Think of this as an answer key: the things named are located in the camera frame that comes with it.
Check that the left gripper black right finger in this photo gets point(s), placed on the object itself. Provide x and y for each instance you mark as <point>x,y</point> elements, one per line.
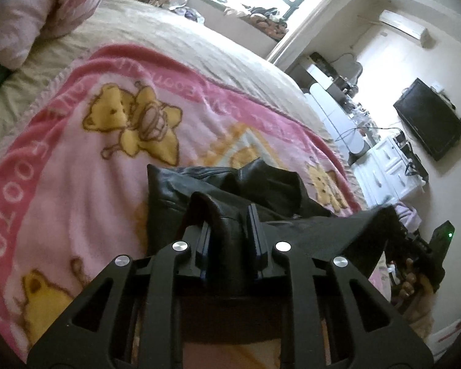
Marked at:
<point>310,290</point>

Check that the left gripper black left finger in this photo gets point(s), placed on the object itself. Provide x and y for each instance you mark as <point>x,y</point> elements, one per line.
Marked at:
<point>129,316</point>

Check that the black leather jacket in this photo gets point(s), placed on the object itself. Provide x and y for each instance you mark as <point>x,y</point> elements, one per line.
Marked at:
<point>214,295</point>

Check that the clothes on window sill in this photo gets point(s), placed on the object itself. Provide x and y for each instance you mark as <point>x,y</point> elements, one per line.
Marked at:
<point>267,20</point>

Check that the person's right hand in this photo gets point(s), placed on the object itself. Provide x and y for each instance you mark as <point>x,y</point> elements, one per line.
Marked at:
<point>413,297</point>

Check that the lilac cloth on floor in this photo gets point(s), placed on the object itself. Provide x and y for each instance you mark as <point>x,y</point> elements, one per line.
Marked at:
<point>408,216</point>

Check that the white drawer dresser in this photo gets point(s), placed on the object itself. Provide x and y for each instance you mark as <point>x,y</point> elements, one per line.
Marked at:
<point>386,175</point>

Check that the pink bear print blanket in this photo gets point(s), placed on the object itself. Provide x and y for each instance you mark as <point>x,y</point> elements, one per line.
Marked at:
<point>73,182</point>

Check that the white rounded side cabinet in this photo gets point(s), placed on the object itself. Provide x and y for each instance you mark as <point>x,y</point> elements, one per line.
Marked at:
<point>341,128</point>

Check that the white air conditioner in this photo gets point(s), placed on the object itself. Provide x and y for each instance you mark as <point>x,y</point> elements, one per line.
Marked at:
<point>411,30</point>

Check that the beige bed cover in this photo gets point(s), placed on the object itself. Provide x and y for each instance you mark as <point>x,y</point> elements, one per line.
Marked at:
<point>190,43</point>

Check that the pink quilted duvet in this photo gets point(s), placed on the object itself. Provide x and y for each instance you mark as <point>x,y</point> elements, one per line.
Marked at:
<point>22,22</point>

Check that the black wall television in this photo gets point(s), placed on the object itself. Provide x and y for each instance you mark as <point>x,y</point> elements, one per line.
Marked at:
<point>430,119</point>

